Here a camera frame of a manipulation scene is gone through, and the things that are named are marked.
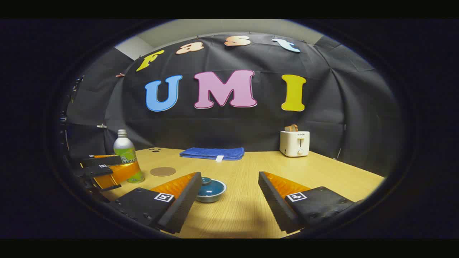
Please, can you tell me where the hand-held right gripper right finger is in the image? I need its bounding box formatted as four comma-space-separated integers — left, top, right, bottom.
258, 171, 364, 233

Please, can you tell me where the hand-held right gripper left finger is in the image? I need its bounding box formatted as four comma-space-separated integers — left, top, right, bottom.
109, 172, 202, 234

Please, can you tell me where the teal teacup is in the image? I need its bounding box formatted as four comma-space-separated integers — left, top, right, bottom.
195, 179, 227, 203

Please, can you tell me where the teal teacup lid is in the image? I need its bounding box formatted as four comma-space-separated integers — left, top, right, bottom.
198, 177, 223, 197

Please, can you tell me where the silver green water bottle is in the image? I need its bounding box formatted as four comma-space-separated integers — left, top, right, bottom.
113, 129, 145, 184

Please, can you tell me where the round brown coaster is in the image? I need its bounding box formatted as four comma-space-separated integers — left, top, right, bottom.
150, 167, 176, 177

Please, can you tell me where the folded blue towel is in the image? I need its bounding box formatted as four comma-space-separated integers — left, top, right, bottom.
180, 147, 245, 162

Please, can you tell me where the white toaster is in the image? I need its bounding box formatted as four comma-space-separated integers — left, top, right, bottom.
279, 130, 310, 158

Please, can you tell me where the black backdrop cloth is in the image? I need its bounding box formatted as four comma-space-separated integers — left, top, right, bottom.
66, 32, 402, 177

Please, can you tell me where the white power cable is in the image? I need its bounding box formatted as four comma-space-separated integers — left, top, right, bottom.
335, 124, 347, 160

